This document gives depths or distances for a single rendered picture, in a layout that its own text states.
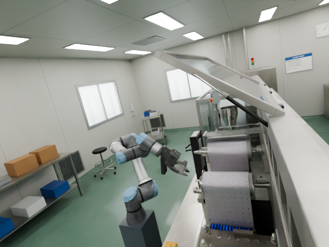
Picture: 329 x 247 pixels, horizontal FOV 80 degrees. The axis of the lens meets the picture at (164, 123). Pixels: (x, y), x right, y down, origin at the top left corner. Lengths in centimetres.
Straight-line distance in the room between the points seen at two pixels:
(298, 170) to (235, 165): 89
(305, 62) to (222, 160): 556
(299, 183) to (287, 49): 623
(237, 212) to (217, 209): 10
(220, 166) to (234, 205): 27
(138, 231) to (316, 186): 134
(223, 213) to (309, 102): 585
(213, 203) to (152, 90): 630
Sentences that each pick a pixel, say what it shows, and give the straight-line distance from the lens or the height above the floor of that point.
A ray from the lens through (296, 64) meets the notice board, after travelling 660.
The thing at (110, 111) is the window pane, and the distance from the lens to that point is 614.
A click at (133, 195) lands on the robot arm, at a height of 111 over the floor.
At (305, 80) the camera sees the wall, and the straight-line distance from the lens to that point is 669.
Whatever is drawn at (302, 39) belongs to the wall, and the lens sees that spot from 664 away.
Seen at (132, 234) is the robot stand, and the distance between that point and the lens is 165.
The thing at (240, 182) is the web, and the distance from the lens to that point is 111.
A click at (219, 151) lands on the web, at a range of 129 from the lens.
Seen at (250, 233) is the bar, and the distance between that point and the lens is 119.
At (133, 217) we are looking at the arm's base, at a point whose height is 95.
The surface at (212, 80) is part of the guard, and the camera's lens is 80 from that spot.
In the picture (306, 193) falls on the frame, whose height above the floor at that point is 165.
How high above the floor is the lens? 186
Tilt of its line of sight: 12 degrees down
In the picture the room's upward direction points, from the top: 12 degrees counter-clockwise
